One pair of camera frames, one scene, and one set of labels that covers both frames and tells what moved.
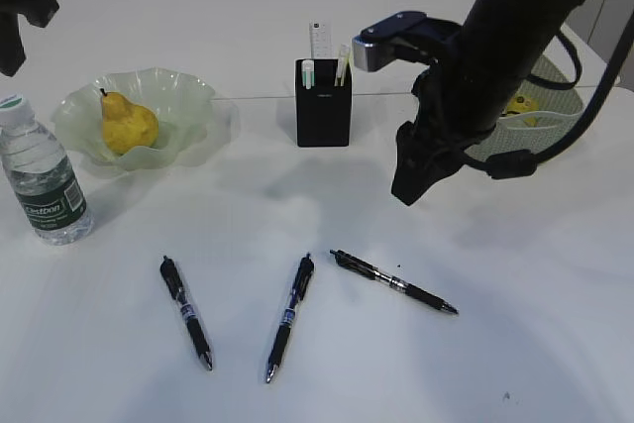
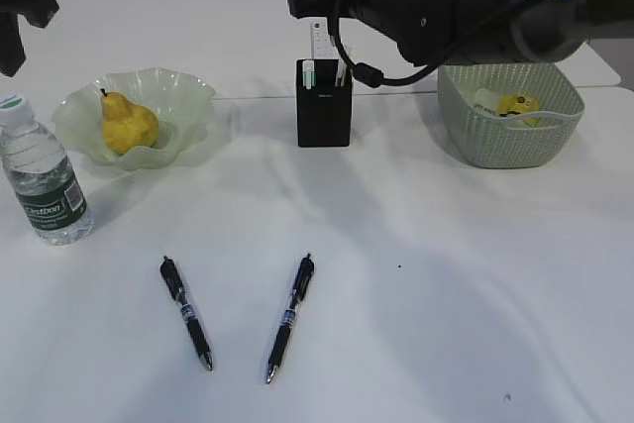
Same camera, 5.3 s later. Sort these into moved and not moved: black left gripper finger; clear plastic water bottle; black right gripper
Moved: black right gripper
Not moved: clear plastic water bottle; black left gripper finger
